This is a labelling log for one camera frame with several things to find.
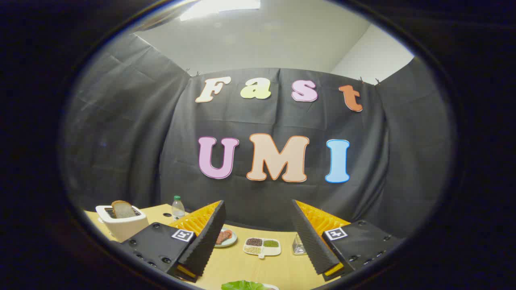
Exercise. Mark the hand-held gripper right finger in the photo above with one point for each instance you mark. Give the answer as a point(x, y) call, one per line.
point(308, 237)

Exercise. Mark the clear glass cup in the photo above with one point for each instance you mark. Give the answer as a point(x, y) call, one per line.
point(298, 245)

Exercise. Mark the brown crust toast slice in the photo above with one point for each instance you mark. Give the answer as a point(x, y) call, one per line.
point(123, 209)

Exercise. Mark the green lettuce leaf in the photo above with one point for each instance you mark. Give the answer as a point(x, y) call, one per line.
point(242, 286)

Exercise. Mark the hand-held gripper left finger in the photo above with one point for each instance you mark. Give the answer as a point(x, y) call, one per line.
point(207, 241)

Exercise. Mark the white oval plate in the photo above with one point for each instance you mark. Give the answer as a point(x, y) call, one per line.
point(271, 287)

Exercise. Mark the cream white toaster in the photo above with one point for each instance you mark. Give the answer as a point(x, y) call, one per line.
point(125, 228)

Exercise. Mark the light green plate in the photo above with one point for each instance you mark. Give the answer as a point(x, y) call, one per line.
point(231, 242)

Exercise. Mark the white divided grain dish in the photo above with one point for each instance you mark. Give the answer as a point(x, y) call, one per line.
point(262, 246)

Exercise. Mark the clear plastic water bottle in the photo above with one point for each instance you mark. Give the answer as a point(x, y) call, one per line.
point(178, 208)

